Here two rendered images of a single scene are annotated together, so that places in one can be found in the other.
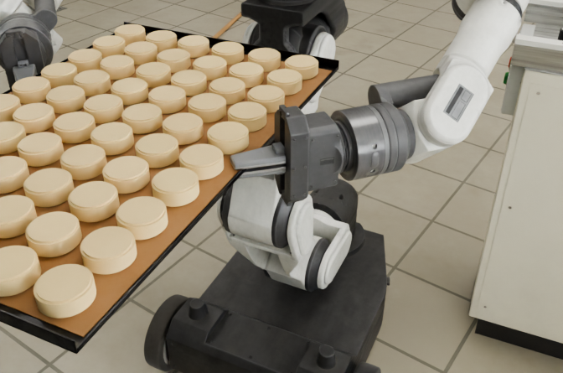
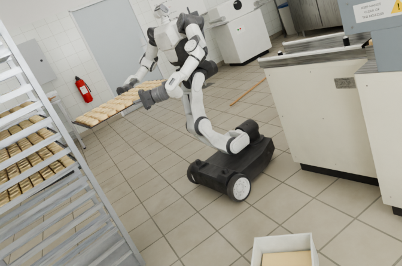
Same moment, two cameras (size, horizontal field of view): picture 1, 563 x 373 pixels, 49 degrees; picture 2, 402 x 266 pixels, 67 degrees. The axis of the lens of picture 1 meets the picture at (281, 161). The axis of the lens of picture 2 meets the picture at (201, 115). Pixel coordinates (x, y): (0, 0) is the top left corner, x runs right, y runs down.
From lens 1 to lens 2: 138 cm
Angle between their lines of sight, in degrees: 34
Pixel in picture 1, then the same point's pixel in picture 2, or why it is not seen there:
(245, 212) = (189, 125)
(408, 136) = (163, 90)
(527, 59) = (262, 65)
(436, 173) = not seen: hidden behind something
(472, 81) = (175, 76)
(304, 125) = (140, 92)
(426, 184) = not seen: hidden behind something
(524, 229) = (290, 123)
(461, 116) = (171, 83)
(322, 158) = (147, 98)
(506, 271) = (294, 140)
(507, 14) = (190, 59)
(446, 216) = not seen: hidden behind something
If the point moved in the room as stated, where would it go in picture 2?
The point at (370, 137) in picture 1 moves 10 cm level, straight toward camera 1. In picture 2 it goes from (154, 92) to (142, 100)
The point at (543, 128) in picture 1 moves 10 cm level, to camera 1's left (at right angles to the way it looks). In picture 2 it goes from (276, 86) to (262, 89)
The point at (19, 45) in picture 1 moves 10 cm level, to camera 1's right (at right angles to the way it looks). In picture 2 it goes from (119, 89) to (130, 87)
